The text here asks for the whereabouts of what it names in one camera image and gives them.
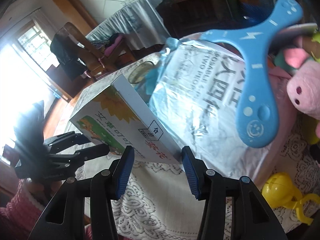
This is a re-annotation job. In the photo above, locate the person's pink fleece clothing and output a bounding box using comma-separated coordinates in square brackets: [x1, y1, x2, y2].
[84, 221, 94, 240]

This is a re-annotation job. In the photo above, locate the yellow plastic snowball clamp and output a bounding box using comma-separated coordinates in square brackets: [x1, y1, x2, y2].
[261, 172, 320, 225]

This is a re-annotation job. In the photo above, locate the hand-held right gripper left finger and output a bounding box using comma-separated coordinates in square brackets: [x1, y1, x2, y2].
[27, 145, 135, 240]

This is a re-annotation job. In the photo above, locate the white hanging cloth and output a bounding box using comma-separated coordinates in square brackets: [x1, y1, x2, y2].
[86, 0, 172, 50]

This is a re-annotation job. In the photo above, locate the person's left forearm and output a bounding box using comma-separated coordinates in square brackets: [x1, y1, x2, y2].
[0, 180, 54, 240]

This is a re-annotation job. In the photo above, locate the dark blue mesh net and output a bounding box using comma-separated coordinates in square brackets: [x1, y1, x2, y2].
[230, 0, 283, 33]

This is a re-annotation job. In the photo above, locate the wooden chair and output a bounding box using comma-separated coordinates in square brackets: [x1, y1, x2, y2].
[50, 22, 130, 80]

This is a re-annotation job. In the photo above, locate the large pink pig plush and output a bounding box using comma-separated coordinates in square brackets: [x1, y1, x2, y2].
[274, 30, 320, 120]

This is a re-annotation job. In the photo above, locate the glass jar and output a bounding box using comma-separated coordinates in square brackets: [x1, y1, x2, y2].
[128, 62, 157, 85]

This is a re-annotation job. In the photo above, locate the stack of seat cushions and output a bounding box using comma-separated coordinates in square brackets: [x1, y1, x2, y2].
[92, 34, 124, 57]

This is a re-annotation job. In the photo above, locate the white box sunflower print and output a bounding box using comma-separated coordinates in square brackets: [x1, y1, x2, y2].
[69, 74, 183, 165]

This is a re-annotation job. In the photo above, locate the dark wooden side cabinet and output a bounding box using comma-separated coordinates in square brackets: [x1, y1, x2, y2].
[156, 0, 225, 38]

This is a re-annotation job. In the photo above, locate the dark jacket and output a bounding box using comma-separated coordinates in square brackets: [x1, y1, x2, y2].
[50, 32, 88, 80]

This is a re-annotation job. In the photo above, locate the blue plastic boomerang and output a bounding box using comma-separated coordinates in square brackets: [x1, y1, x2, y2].
[200, 0, 304, 147]

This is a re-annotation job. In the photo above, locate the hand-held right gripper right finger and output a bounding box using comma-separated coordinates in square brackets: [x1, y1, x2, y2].
[181, 145, 288, 240]

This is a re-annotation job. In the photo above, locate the silver foil bag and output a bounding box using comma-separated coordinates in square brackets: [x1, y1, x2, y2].
[147, 37, 275, 180]

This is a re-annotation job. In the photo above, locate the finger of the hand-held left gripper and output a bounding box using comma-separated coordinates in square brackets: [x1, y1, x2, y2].
[44, 131, 85, 150]
[50, 144, 110, 168]

